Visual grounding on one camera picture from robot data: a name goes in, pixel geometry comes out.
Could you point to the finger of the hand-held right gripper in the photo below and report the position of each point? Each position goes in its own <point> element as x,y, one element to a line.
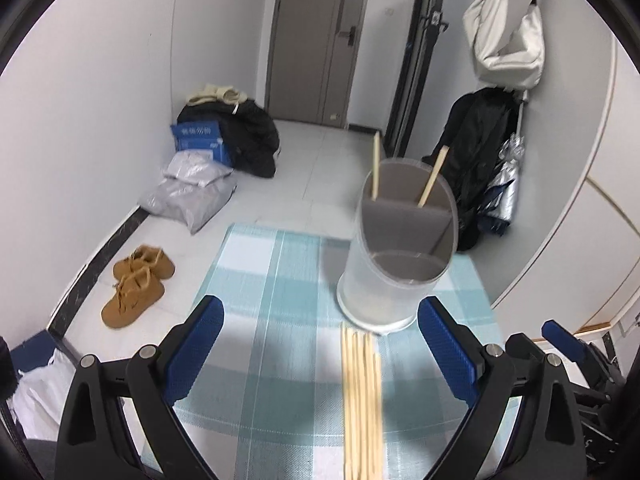
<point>522,347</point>
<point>562,340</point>

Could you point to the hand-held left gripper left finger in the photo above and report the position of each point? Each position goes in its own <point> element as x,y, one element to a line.
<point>195,347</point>

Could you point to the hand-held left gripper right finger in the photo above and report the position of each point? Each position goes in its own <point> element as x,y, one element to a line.
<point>447,355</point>

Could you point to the wooden chopstick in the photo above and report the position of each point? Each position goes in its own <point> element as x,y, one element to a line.
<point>365,410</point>
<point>371,410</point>
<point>375,165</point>
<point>359,410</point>
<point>434,175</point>
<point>353,410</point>
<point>378,410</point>
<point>346,410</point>

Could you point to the translucent white utensil holder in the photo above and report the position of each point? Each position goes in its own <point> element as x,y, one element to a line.
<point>380,295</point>

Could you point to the brown shoe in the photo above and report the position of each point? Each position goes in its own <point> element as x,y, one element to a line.
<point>150,262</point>
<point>130,300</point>

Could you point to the teal checked tablecloth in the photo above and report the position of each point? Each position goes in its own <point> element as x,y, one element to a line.
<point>280,310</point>

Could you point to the white cabinet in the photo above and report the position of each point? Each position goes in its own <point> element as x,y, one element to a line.
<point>600,210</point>

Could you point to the large grey parcel bag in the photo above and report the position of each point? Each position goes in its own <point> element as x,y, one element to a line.
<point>185,205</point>

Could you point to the silver folded umbrella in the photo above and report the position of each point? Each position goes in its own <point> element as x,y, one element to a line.
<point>507,185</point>

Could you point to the white plastic bag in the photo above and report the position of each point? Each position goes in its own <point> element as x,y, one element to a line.
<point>37,395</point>

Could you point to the dark blue bag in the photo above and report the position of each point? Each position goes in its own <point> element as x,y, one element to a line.
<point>30,352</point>

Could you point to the clear plastic bag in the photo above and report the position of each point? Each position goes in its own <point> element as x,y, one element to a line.
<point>192,167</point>

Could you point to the blue cardboard box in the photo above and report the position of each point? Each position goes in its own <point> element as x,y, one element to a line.
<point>197,135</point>

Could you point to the black clothing pile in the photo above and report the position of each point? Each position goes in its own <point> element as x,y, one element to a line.
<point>250,135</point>

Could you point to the black hanging jacket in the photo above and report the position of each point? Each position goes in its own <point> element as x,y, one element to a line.
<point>475,130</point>

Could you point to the beige gloves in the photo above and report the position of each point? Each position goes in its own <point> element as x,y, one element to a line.
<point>215,94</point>

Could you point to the white hanging bag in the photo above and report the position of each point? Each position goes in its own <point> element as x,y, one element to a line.
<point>482,25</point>

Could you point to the grey door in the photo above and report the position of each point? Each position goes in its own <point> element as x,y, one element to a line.
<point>305,35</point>

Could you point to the black door frame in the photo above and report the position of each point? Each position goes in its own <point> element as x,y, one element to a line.
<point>415,60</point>

